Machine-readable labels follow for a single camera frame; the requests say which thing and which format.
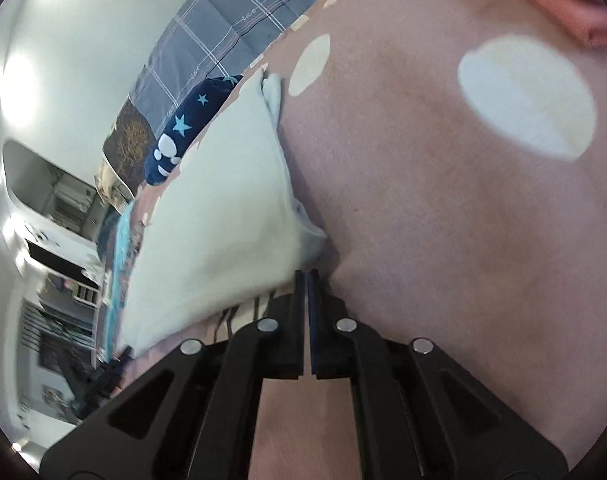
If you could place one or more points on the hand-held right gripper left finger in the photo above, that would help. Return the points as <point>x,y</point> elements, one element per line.
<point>296,320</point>

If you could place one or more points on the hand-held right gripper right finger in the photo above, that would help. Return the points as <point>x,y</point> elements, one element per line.
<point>316,320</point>

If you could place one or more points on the white long-sleeve shirt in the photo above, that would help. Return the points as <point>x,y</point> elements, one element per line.
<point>213,210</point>

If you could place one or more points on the beige clothes pile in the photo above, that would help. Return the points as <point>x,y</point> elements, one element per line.
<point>108,185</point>

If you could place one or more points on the folded pink clothes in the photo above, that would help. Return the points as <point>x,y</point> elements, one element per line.
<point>558,10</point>

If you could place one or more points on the pink dotted blanket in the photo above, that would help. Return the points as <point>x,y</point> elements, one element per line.
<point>433,235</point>

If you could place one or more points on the cyan patchwork blanket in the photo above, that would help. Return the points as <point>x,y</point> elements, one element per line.
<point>118,260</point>

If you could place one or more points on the navy star print blanket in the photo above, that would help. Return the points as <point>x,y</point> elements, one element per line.
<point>183,135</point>

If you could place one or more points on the dark tree-patterned pillow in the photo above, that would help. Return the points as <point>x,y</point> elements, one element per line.
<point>128,140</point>

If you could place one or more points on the blue plaid pillow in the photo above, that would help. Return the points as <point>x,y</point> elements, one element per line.
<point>223,20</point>

